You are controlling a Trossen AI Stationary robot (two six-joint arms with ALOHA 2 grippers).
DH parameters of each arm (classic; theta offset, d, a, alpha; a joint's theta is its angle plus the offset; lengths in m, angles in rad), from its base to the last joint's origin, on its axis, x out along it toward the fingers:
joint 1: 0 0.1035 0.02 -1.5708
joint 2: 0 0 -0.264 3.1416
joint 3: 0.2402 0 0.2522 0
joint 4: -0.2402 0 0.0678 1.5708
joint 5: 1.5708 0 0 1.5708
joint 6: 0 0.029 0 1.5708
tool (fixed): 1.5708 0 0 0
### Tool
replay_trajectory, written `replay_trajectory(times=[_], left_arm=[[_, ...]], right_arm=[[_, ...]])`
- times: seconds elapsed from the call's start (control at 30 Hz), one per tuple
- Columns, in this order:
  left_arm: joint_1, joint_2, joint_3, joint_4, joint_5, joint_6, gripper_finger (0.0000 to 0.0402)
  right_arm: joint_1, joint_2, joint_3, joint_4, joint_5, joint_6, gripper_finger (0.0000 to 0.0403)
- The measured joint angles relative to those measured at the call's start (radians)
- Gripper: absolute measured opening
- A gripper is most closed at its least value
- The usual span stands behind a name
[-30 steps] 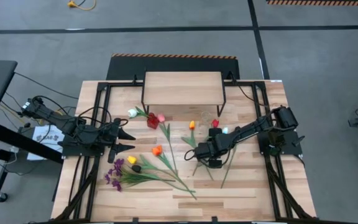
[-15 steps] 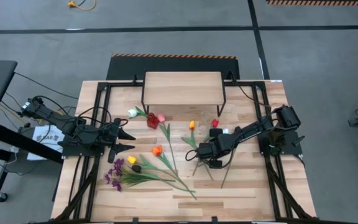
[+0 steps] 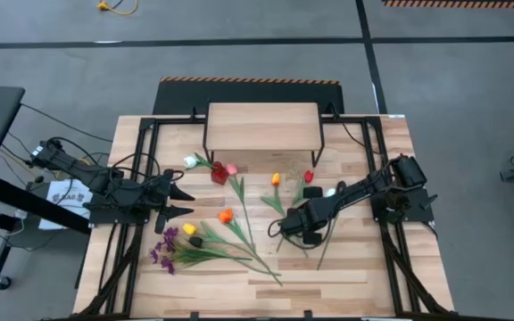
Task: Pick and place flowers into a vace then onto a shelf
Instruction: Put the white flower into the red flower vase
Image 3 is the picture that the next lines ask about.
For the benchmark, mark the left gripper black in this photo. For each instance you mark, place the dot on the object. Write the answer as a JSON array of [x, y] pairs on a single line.
[[161, 200]]

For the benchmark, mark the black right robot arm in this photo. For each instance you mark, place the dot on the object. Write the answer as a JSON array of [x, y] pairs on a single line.
[[373, 187]]

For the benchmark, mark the yellow red-tipped artificial tulip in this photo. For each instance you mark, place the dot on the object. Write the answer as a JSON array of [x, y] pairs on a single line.
[[276, 179]]

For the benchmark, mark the purple artificial flower bunch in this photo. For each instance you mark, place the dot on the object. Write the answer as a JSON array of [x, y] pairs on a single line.
[[170, 232]]

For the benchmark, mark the pale pink artificial tulip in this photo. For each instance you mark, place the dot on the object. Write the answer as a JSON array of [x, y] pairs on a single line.
[[231, 169]]

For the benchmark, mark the clear glass vase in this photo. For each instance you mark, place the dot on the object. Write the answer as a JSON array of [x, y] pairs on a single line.
[[295, 168]]

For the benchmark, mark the large orange artificial tulip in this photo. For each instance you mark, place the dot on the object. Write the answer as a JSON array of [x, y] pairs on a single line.
[[225, 216]]

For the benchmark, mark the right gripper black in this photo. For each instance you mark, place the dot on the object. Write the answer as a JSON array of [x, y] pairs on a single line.
[[306, 218]]

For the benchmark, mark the white printed paper sheet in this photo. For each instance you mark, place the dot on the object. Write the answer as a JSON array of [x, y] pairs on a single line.
[[67, 198]]

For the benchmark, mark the red ribbed glass vase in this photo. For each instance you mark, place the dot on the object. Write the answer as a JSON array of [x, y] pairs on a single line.
[[219, 175]]

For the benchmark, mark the black floor mat striped edge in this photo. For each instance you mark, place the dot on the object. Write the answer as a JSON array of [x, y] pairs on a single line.
[[181, 96], [462, 3]]

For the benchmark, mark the bright red artificial tulip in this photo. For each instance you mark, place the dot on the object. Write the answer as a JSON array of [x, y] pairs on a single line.
[[309, 176]]

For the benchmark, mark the black caster wheel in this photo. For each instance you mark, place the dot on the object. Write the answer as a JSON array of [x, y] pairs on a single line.
[[2, 282]]

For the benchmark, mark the black table edge bracket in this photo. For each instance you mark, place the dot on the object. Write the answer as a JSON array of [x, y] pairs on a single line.
[[193, 315], [308, 315]]

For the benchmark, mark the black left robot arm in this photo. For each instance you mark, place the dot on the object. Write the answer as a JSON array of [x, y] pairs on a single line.
[[74, 167]]

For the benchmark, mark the white artificial tulip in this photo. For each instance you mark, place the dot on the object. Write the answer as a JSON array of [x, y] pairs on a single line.
[[330, 192], [190, 162]]

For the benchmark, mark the wooden shelf black metal legs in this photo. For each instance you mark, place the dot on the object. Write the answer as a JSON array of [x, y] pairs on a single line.
[[261, 127]]

